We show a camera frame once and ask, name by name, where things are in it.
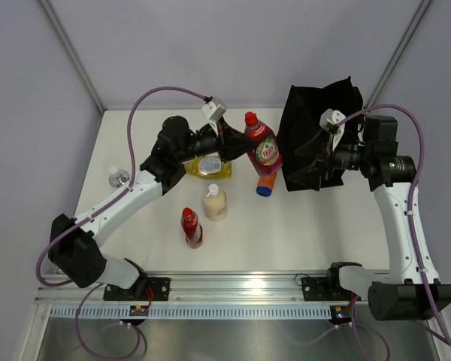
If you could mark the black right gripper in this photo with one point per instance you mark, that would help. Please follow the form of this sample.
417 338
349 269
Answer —
310 177

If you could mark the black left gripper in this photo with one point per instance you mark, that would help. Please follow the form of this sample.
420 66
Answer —
230 144

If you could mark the red dish soap bottle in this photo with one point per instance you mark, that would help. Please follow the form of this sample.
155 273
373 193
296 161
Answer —
265 156
192 228

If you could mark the black canvas bag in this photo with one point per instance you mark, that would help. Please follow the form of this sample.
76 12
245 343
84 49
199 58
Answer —
301 114

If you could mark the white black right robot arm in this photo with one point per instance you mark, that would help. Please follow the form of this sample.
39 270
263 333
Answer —
414 290

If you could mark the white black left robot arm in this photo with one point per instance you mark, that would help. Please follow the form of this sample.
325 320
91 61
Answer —
75 243

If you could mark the yellow dish soap bottle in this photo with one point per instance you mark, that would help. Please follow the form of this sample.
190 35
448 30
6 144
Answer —
209 167

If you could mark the orange blue cologne bottle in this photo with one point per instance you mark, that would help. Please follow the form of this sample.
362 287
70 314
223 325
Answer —
265 185

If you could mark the cream lotion pump bottle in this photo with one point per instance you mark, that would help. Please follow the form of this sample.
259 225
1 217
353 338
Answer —
215 202

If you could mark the small clear silver bottle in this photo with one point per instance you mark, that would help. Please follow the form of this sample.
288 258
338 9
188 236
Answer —
118 177

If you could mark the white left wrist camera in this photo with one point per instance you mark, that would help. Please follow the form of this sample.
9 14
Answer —
214 110

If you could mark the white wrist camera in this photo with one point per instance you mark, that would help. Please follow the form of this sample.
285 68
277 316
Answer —
214 110
331 121

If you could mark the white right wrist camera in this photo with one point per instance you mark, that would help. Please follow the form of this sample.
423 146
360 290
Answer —
331 121

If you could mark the right aluminium frame post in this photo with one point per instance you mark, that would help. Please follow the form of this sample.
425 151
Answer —
398 53

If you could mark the aluminium frame post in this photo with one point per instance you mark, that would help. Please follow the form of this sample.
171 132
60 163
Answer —
398 53
65 43

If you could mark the aluminium mounting rail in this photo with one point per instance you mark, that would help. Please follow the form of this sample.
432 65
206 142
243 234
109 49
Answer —
168 288

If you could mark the left aluminium frame post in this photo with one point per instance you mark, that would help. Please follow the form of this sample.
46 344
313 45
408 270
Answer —
65 43

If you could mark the white slotted cable duct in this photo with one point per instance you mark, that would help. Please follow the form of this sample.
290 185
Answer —
195 312

